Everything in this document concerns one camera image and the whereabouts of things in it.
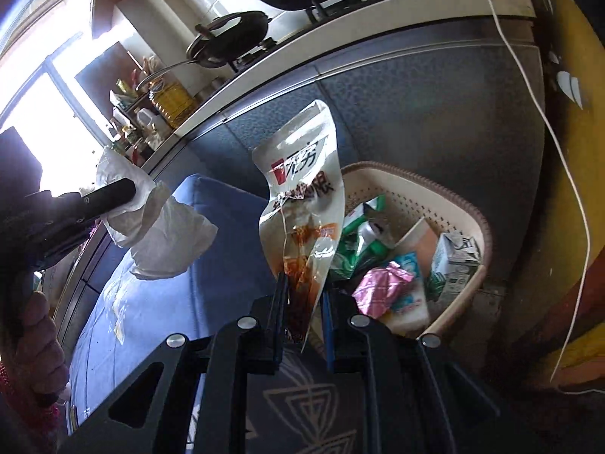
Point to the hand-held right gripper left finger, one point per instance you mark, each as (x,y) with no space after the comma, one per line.
(281,326)

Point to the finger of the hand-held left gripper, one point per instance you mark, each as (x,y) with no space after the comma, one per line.
(104,196)

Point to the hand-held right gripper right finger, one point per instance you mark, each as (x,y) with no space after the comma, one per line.
(327,335)

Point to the pink foil wrapper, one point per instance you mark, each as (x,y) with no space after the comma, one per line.
(378,291)

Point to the white tissue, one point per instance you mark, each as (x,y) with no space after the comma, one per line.
(156,241)

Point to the white blue tissue pack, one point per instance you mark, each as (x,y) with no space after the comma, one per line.
(411,305)

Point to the green snack packet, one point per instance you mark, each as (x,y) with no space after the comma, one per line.
(364,246)

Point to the white green drink carton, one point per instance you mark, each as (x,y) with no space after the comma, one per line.
(453,265)

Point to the beige plastic basket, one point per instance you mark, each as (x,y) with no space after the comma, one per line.
(425,189)

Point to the person's left forearm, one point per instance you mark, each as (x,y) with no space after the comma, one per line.
(23,418)

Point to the person's left hand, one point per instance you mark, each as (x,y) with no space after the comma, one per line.
(40,354)

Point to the blue printed tablecloth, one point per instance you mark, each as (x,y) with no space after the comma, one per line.
(212,288)

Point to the white plastic jug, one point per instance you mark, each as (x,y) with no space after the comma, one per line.
(144,120)

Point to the window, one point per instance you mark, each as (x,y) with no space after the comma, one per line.
(61,104)

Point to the yellow cooking oil bottle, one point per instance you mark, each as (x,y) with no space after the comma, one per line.
(172,101)

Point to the black wok with ladle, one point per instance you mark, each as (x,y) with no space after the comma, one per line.
(227,38)

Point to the grey kitchen counter cabinet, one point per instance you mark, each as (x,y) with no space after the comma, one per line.
(425,104)

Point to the gas stove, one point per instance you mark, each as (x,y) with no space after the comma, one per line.
(326,7)

